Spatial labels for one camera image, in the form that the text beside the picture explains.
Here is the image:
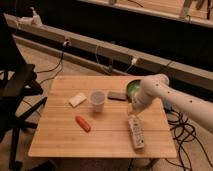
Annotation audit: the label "white labelled bottle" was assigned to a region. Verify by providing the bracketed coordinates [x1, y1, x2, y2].
[128, 115, 144, 150]

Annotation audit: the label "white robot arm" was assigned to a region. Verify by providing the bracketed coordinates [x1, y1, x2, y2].
[131, 74, 213, 134]

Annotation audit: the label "dark rectangular block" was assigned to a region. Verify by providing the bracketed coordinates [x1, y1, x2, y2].
[107, 92, 127, 101]

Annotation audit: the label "green bowl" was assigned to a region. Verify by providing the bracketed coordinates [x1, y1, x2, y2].
[126, 80, 140, 99]

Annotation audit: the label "blue box on floor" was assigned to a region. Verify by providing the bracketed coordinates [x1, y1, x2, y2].
[163, 101, 172, 111]

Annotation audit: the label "translucent plastic cup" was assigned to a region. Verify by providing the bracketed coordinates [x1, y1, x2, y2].
[90, 91, 105, 113]

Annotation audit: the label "wooden table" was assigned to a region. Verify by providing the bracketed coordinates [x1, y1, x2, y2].
[28, 76, 177, 158]

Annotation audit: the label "white sponge block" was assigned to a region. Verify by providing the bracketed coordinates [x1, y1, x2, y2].
[69, 93, 87, 107]

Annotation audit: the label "orange carrot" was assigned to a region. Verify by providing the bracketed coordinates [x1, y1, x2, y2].
[75, 116, 91, 132]

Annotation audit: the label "black office chair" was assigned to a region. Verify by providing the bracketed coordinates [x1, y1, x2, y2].
[0, 11, 47, 171]

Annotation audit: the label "black floor cables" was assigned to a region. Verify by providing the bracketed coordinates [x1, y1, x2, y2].
[164, 108, 213, 171]

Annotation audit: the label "long metal rail beam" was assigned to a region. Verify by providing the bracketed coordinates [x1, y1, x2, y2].
[5, 14, 213, 91]

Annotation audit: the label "white device on rail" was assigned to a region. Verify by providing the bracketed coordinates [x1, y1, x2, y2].
[18, 7, 43, 27]

